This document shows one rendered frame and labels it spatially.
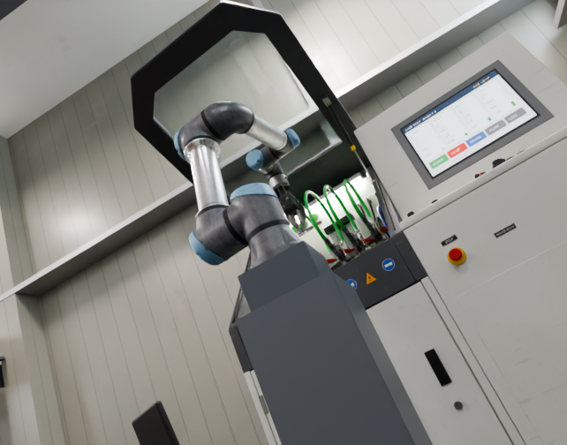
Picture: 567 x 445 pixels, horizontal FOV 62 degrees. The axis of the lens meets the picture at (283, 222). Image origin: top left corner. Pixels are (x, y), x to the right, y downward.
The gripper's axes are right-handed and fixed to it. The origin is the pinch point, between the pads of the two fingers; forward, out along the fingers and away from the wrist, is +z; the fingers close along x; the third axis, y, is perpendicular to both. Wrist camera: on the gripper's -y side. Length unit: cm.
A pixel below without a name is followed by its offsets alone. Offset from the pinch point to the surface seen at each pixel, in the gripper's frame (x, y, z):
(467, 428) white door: 24, 21, 84
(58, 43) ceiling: -195, -127, -389
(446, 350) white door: 29, 21, 64
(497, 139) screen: 77, -4, 7
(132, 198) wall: -207, -189, -211
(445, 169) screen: 57, -4, 7
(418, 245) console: 37, 21, 33
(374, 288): 18.8, 21.2, 38.2
